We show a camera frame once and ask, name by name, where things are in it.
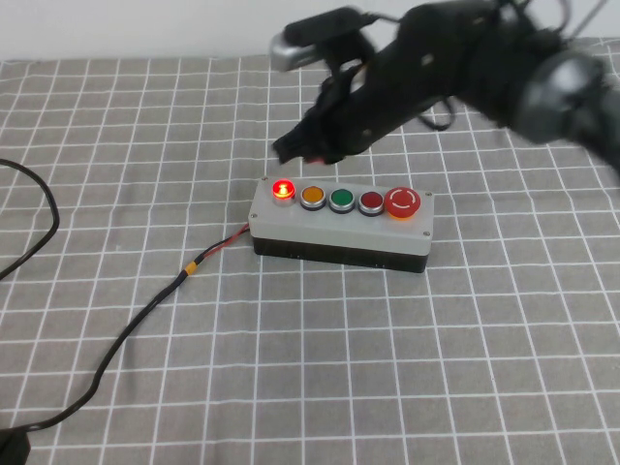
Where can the green round push button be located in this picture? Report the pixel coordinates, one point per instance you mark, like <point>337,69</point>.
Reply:
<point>341,200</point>

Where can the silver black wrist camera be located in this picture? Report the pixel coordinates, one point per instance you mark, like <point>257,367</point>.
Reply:
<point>310,41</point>

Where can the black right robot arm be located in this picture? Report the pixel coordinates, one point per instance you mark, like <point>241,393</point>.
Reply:
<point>508,63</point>

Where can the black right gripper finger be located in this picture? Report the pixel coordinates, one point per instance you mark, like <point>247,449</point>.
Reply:
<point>319,150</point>
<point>305,133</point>

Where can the red lit indicator lamp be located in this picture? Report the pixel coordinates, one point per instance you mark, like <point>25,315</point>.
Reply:
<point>284,191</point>

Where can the dark red round push button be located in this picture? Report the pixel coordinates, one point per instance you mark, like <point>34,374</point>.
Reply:
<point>371,202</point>

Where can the black power adapter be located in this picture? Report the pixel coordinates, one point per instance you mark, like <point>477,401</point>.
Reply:
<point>12,448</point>

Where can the red mushroom emergency stop button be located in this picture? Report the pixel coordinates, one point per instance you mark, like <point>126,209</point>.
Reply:
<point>402,202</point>

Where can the yellow round push button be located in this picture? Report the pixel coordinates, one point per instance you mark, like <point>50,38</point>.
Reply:
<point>312,197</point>

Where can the grey white-checked tablecloth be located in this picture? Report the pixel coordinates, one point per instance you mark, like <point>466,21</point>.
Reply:
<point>290,363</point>

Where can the grey black button switch box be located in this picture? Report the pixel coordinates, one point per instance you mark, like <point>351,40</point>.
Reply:
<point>339,232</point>

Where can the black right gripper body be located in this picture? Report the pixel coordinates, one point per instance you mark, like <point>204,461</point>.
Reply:
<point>382,97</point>

